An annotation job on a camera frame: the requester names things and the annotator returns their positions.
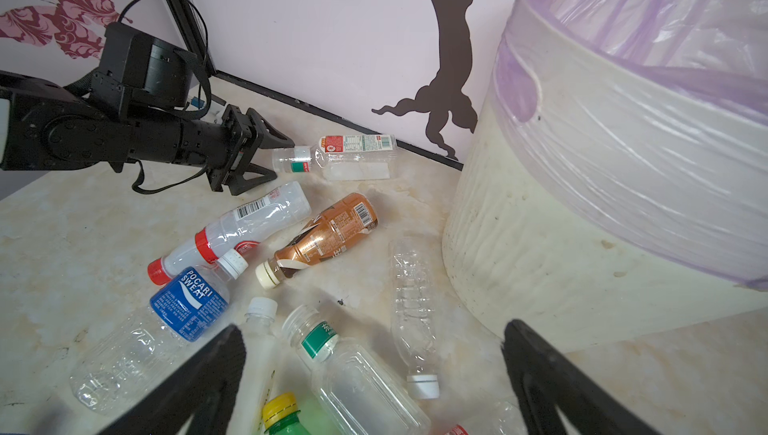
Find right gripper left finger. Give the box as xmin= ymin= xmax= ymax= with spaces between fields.
xmin=102 ymin=324 xmax=246 ymax=434

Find clear bottle red cap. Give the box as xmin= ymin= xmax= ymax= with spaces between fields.
xmin=147 ymin=181 xmax=311 ymax=286

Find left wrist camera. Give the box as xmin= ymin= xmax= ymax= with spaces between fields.
xmin=91 ymin=22 xmax=201 ymax=110

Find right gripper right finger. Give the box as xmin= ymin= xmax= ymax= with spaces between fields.
xmin=502 ymin=319 xmax=656 ymax=434

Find Pocari Sweat bottle white cap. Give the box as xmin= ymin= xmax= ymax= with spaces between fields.
xmin=70 ymin=249 xmax=248 ymax=414

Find green soda bottle yellow cap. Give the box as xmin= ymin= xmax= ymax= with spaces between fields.
xmin=262 ymin=392 xmax=310 ymax=435

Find white bin with purple liner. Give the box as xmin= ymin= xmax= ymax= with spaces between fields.
xmin=442 ymin=0 xmax=767 ymax=352

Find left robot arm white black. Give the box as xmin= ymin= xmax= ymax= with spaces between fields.
xmin=1 ymin=71 xmax=295 ymax=195

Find clear bottle red green label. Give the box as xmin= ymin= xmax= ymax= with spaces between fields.
xmin=271 ymin=134 xmax=397 ymax=181

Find small bottle red label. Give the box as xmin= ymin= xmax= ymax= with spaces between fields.
xmin=446 ymin=424 xmax=469 ymax=435

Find clear crushed bottle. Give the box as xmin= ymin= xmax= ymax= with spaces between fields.
xmin=390 ymin=236 xmax=441 ymax=400

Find tall clear square bottle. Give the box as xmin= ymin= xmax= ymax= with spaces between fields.
xmin=226 ymin=297 xmax=279 ymax=434

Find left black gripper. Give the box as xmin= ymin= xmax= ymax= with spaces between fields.
xmin=174 ymin=105 xmax=295 ymax=196

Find brown coffee bottle upper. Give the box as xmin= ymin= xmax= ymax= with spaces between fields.
xmin=254 ymin=193 xmax=378 ymax=289

